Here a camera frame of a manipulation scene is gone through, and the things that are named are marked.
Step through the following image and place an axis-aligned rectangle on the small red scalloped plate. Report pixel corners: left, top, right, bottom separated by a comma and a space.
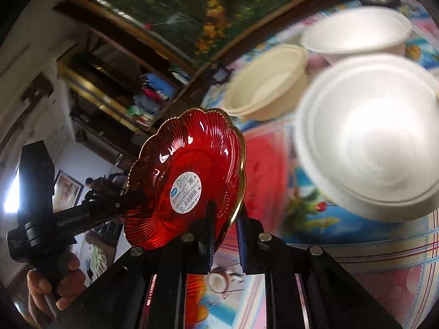
124, 108, 246, 250

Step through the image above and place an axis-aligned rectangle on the blue thermos flask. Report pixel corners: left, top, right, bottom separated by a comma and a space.
146, 73, 176, 100

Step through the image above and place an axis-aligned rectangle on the large beige plastic bowl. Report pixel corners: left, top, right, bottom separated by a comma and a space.
223, 45, 309, 121

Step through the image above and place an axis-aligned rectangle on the artificial flower display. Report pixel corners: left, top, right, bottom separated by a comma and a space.
64, 0, 351, 68

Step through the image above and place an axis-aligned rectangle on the white foam bowl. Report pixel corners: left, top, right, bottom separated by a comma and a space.
301, 6, 412, 64
295, 54, 438, 223

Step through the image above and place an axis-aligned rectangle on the seated person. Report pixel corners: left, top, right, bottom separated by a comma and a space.
83, 177, 123, 202

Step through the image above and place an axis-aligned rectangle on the grey thermos flask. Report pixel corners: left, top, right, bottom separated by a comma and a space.
133, 94, 161, 114

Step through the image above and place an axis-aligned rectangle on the small black jar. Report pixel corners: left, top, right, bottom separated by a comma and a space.
213, 67, 231, 84

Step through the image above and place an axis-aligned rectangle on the framed wall picture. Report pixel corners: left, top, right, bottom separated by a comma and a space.
52, 170, 83, 213

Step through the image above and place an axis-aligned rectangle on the operator left hand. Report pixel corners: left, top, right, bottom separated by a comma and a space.
26, 251, 86, 326

